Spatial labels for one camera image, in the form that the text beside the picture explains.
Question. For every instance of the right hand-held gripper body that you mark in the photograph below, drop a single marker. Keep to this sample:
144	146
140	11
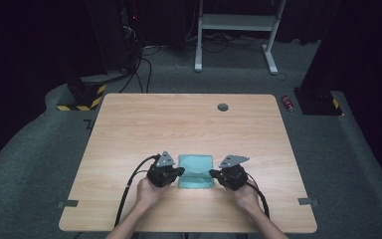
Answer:
233	176

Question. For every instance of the grey tape strip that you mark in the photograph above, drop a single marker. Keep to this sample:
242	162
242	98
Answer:
307	201
68	203

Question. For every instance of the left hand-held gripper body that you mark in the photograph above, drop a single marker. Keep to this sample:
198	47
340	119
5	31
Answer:
160	174

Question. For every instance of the teal cloth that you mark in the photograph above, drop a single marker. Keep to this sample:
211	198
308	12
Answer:
195	167

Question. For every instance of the black yellow striped stand base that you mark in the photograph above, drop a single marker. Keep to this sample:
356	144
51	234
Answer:
83	96

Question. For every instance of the red can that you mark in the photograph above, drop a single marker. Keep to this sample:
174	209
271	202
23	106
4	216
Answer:
287	103

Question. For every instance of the white metal desk frame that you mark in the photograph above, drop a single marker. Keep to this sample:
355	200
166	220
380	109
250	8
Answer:
235	22

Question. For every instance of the person's left hand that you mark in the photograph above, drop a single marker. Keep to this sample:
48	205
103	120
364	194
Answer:
149	195

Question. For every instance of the black equipment rack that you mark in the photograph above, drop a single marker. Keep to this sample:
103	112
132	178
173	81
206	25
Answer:
129	33

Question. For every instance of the person's right hand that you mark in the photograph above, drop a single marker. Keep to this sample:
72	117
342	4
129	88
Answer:
247	197

